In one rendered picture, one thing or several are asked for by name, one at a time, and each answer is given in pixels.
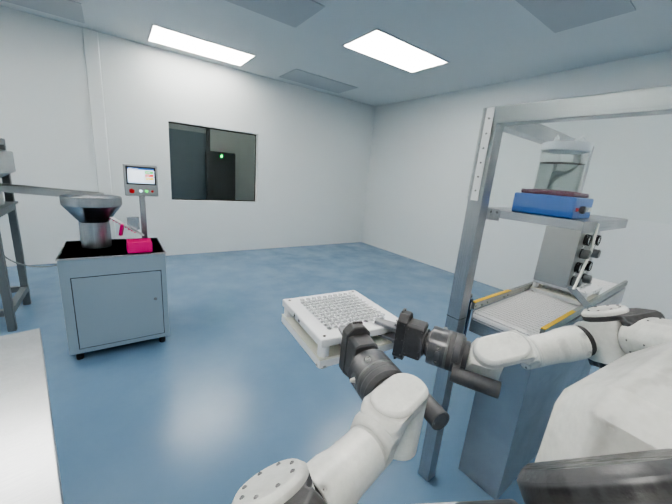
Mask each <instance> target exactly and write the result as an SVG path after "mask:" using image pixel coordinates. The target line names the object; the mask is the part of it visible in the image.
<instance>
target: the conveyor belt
mask: <svg viewBox="0 0 672 504"><path fill-rule="evenodd" d="M591 283H592V284H595V285H599V286H602V290H600V293H599V294H601V293H603V292H605V291H607V290H609V289H610V288H612V287H614V286H616V285H617V284H615V283H611V282H607V281H603V280H599V279H595V278H592V281H591ZM577 307H579V306H578V305H576V304H572V303H569V302H566V301H563V300H560V299H556V298H553V297H550V296H547V295H544V294H540V293H537V292H533V291H530V290H529V291H526V292H523V293H521V294H518V295H515V296H512V297H510V298H507V299H504V300H501V301H499V302H496V303H493V304H491V305H488V306H485V307H482V308H480V309H477V310H475V311H474V313H473V316H472V319H473V320H474V321H477V322H479V323H481V324H483V325H486V326H488V327H490V328H493V329H495V330H497V331H500V332H507V331H511V330H516V331H518V332H519V333H521V334H523V335H524V336H526V337H528V336H532V335H537V334H539V332H540V329H541V327H543V326H544V325H546V324H548V323H550V322H551V321H553V320H555V319H557V318H559V317H560V316H562V315H564V314H566V313H567V312H569V311H571V310H573V309H575V308H577Z"/></svg>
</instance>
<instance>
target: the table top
mask: <svg viewBox="0 0 672 504"><path fill-rule="evenodd" d="M0 504H64V500H63V492H62V485H61V478H60V470H59V463H58V455H57V448H56V441H55V433H54V426H53V419H52V411H51V404H50V396H49V389H48V382H47V374H46V367H45V359H44V352H43V345H42V337H41V331H40V328H38V329H33V330H28V331H23V332H18V333H13V334H9V335H4V336H0Z"/></svg>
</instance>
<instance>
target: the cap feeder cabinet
mask: <svg viewBox="0 0 672 504"><path fill-rule="evenodd" d="M151 240H152V244H153V252H149V253H133V254H128V253H127V248H126V239H112V246H110V247H107V248H100V249H86V248H82V247H81V240H78V241H65V242H64V244H63V246H62V248H61V250H60V252H59V253H58V255H57V257H56V259H55V261H57V268H58V275H59V282H60V289H61V297H62V304H63V311H64V318H65V325H66V332H67V340H68V347H69V354H70V356H71V355H76V359H77V360H81V359H83V358H84V353H86V352H91V351H96V350H101V349H106V348H111V347H115V346H120V345H125V344H130V343H135V342H140V341H145V340H150V339H155V338H159V342H165V336H169V335H170V330H169V311H168V291H167V272H166V251H165V249H164V248H163V246H162V244H161V243H160V241H159V239H158V237H155V238H151Z"/></svg>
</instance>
